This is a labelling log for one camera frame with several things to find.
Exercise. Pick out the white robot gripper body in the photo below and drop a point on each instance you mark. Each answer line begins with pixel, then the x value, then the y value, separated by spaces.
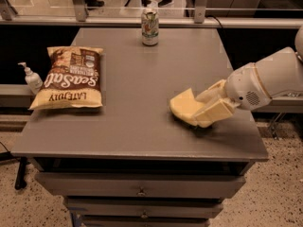
pixel 246 86

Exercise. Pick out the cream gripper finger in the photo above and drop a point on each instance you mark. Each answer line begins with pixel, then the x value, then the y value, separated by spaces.
pixel 214 92
pixel 219 110

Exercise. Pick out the yellow wavy sponge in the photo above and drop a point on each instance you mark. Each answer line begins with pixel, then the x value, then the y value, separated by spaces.
pixel 184 106

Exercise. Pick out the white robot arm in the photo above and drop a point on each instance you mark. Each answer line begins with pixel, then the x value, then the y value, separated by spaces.
pixel 282 72

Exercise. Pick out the white green soda can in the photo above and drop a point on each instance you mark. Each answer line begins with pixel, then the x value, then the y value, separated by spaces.
pixel 149 26

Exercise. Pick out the person's black shoe right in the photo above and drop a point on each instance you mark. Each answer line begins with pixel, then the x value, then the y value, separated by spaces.
pixel 164 3

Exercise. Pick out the person's black shoe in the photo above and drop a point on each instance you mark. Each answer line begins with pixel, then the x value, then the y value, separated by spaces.
pixel 95 4
pixel 164 3

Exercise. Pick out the grey drawer cabinet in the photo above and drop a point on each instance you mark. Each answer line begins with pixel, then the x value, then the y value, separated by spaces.
pixel 130 163

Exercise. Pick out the brown sea salt chip bag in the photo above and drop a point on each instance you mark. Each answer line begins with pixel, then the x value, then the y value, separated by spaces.
pixel 73 80

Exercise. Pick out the person's black shoe left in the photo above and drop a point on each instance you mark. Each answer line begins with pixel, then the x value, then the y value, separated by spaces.
pixel 95 4

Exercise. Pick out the white pump soap bottle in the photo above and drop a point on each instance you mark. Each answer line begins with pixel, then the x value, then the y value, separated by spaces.
pixel 33 80

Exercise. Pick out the black stand leg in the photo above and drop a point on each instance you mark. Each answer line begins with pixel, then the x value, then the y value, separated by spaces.
pixel 20 182

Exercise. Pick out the metal window rail frame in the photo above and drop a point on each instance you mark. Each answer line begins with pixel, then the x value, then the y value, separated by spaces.
pixel 279 14

